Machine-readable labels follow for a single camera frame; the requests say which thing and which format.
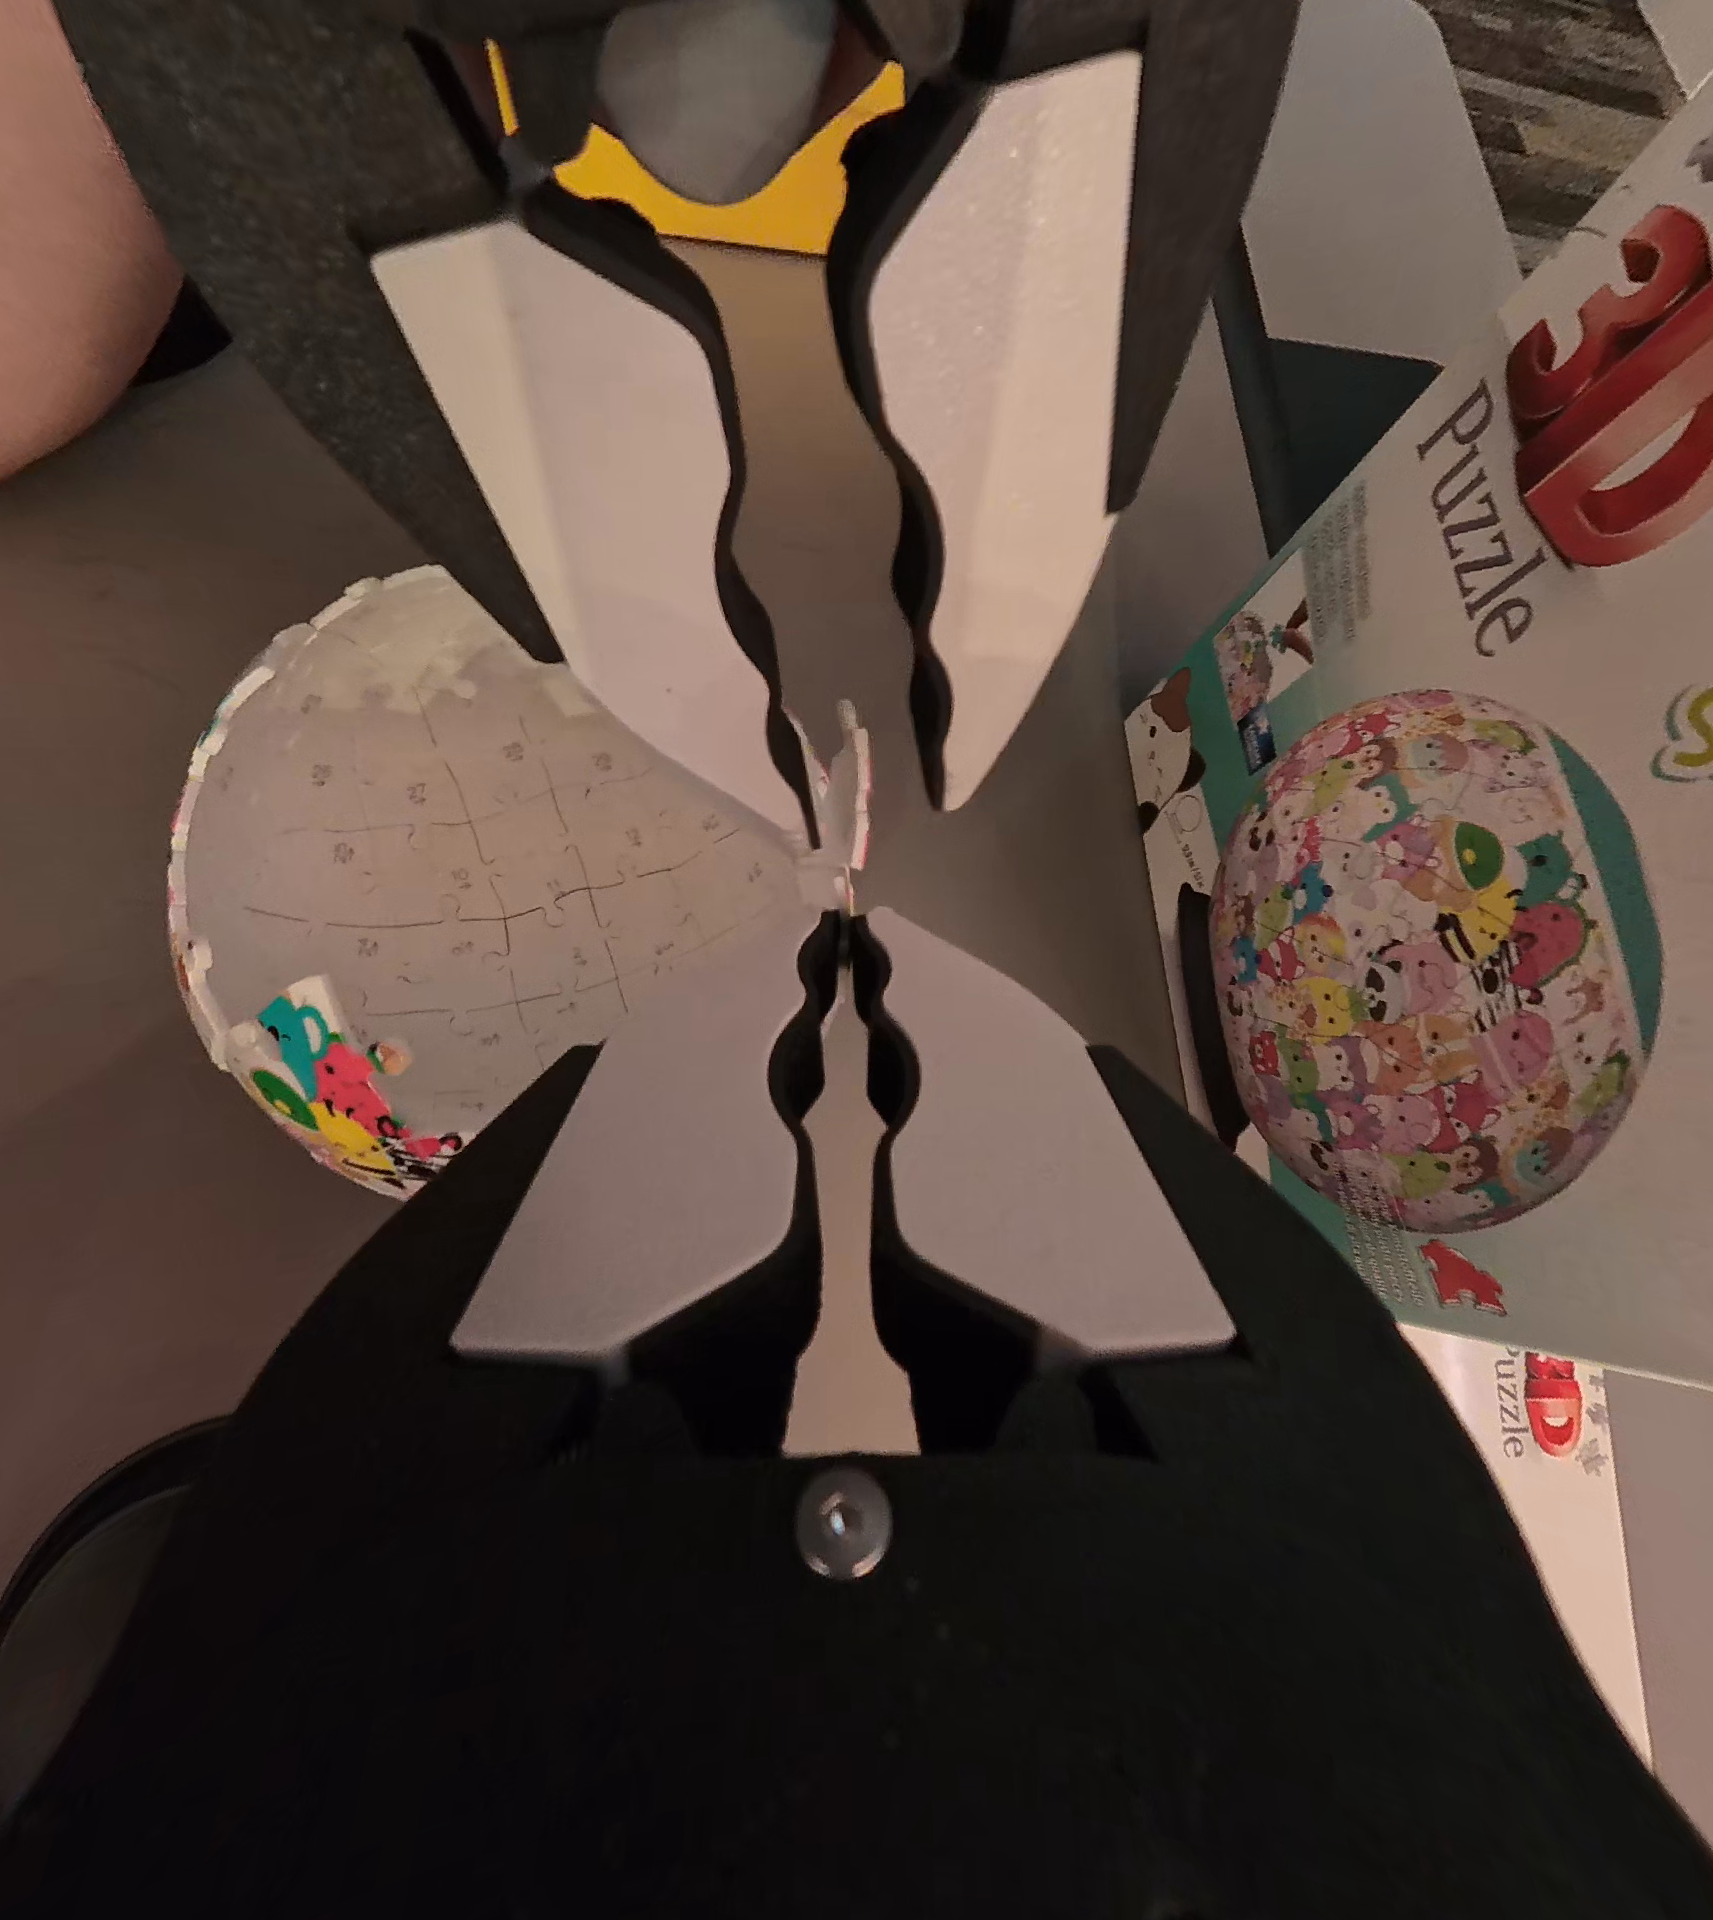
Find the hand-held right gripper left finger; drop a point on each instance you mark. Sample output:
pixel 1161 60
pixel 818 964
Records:
pixel 647 1171

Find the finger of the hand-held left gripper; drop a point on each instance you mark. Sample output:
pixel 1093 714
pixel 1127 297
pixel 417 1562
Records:
pixel 571 451
pixel 1020 375

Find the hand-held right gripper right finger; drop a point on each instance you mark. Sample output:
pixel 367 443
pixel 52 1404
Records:
pixel 1050 1171

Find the colourful cartoon puzzle ball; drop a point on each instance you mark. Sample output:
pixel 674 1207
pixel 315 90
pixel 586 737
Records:
pixel 421 840

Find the curved puzzle piece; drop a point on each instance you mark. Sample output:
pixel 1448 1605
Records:
pixel 833 810

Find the person's left forearm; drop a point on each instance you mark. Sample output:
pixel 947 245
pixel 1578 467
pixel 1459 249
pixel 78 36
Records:
pixel 0 271

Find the cartoon printed puzzle box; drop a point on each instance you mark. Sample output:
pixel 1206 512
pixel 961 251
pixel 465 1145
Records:
pixel 1622 901

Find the white puzzle instruction sheet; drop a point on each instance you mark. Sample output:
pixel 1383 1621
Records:
pixel 1561 1574

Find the yellow plastic bin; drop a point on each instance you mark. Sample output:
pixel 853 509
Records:
pixel 736 224

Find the white furniture panel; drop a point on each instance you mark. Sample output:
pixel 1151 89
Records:
pixel 1382 151

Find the black round desk grommet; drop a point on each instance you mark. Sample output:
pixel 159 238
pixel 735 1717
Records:
pixel 61 1621

